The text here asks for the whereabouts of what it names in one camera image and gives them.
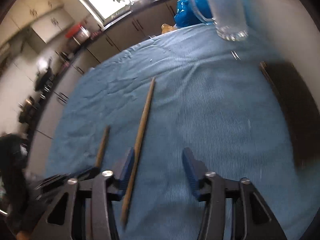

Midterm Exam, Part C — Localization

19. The dark wooden chopstick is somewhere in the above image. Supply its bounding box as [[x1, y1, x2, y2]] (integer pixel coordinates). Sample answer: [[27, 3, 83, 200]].
[[120, 77, 156, 228]]

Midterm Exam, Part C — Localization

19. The wok with lid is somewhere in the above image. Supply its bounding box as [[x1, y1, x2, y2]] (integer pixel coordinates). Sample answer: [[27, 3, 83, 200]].
[[34, 57, 53, 92]]

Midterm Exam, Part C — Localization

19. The red basin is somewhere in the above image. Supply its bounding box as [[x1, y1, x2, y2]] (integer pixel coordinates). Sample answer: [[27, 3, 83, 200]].
[[65, 23, 82, 38]]

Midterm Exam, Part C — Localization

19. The silver rice cooker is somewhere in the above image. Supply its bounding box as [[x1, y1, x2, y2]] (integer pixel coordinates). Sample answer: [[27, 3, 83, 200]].
[[73, 27, 91, 45]]

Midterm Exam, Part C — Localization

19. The blue plastic bag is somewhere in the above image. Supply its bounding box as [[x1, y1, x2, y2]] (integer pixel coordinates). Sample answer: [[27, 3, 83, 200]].
[[174, 0, 212, 28]]

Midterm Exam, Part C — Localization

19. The blue towel table cloth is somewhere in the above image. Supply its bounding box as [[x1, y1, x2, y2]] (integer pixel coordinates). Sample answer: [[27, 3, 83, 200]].
[[46, 25, 309, 239]]

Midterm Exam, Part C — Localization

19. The wooden chopstick angled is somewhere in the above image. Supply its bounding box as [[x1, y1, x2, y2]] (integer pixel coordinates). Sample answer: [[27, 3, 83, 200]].
[[95, 125, 110, 168]]

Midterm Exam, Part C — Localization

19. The yellow plastic bag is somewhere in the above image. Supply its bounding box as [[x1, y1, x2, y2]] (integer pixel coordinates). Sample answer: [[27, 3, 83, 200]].
[[161, 24, 177, 34]]

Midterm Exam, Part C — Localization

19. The clear glass mug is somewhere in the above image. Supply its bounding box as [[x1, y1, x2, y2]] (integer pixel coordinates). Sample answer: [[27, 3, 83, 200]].
[[189, 0, 248, 41]]

